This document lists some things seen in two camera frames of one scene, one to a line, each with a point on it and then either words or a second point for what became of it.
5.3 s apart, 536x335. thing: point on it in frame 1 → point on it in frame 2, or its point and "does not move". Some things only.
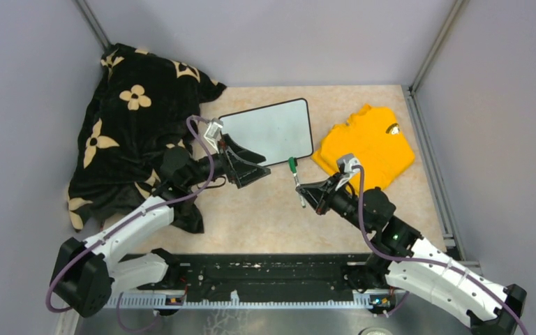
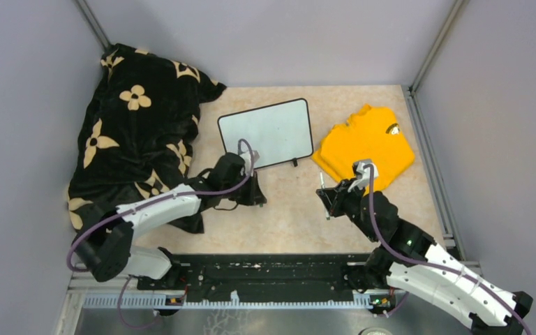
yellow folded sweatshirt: x=375 y=138 does not move
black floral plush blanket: x=141 y=105 does not move
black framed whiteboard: x=277 y=132 does not move
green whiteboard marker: x=293 y=163 → x=327 y=214
